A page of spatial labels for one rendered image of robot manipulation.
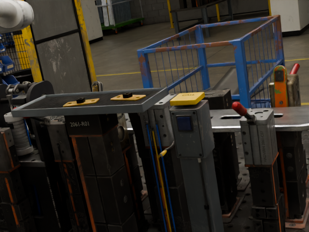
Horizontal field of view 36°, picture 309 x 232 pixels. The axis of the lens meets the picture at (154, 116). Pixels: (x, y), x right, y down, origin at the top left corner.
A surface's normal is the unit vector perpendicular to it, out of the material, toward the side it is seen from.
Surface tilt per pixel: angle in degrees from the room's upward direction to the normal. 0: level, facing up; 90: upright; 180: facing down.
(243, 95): 90
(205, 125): 90
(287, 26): 90
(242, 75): 90
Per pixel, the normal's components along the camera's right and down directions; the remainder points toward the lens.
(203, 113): 0.89, -0.03
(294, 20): -0.48, 0.32
